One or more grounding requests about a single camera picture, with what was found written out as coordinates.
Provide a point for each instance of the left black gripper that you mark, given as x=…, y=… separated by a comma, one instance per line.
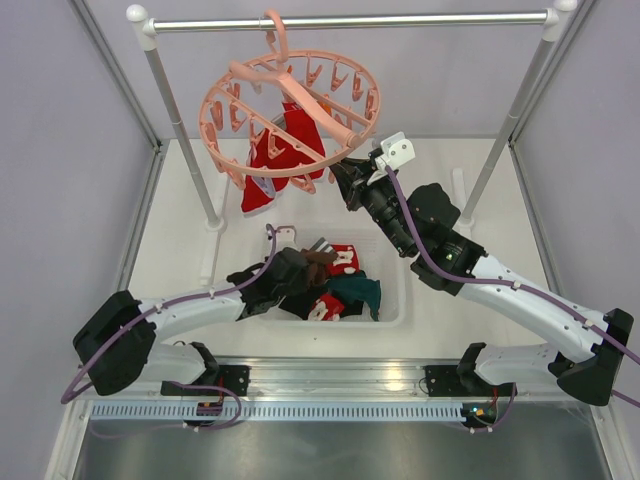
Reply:
x=297, y=288

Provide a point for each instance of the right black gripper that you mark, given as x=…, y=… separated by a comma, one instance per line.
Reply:
x=353, y=175

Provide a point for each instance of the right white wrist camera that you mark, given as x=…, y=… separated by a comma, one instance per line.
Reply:
x=397, y=151

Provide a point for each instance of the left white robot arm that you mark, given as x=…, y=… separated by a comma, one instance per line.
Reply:
x=126, y=340

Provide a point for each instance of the white slotted cable duct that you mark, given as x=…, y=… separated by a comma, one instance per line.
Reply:
x=191, y=410

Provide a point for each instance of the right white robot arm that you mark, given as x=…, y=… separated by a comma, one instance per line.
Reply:
x=581, y=350

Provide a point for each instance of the pink round clip hanger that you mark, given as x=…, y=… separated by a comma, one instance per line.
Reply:
x=339, y=94

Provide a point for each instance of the red santa sock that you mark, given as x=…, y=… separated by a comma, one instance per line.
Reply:
x=347, y=261
x=326, y=308

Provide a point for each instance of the black sock white stripes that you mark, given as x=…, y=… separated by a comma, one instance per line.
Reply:
x=300, y=307

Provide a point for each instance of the brown striped sock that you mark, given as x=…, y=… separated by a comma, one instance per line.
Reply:
x=319, y=256

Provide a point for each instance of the metal base rail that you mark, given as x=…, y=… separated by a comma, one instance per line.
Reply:
x=335, y=379

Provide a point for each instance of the red sock white letters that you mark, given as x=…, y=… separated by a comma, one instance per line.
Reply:
x=271, y=152

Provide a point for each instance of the metal drying rack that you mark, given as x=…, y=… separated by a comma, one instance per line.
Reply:
x=553, y=21

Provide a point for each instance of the white perforated basket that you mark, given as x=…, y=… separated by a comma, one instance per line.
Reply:
x=377, y=261

